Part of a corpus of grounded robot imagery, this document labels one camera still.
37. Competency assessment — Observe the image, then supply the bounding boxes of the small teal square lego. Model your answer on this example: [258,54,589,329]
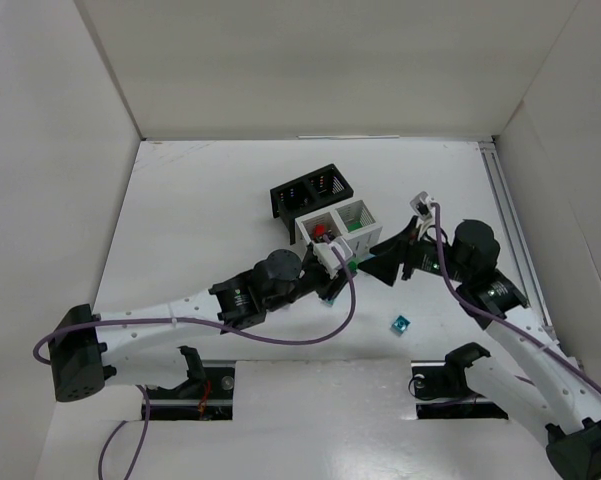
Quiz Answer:
[390,315,411,336]

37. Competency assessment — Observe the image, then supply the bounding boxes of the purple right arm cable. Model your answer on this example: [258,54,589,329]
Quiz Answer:
[427,202,601,411]

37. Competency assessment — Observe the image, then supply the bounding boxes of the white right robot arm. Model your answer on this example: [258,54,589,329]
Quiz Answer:
[359,218,601,479]

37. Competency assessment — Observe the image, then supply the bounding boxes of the aluminium rail right edge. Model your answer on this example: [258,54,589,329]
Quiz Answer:
[478,139,545,301]

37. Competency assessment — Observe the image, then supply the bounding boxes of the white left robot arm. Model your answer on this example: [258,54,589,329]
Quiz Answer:
[42,244,353,403]

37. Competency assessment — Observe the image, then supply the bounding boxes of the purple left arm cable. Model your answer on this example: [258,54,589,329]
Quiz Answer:
[32,232,357,480]

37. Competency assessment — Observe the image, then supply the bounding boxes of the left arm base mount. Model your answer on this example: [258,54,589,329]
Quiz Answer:
[141,361,236,422]

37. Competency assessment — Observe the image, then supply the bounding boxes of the white two-slot container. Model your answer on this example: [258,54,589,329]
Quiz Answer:
[294,199,382,262]

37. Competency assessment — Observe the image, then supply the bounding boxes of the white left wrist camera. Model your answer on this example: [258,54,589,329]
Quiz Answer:
[313,236,354,279]

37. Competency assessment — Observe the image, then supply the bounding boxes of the green lego brick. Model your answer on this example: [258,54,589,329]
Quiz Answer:
[345,217,364,232]

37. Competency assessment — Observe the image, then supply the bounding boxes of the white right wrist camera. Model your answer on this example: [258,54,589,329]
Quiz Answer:
[410,191,435,236]

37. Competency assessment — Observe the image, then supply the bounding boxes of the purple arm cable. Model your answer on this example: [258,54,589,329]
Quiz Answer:
[427,202,601,411]
[32,232,357,480]

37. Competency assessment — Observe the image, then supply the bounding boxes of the black two-slot container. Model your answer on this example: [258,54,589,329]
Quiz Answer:
[270,164,354,219]

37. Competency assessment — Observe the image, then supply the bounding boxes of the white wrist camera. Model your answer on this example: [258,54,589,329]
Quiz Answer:
[313,236,354,279]
[410,191,435,236]

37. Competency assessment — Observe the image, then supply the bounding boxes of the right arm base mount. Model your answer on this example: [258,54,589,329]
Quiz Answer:
[408,361,509,420]

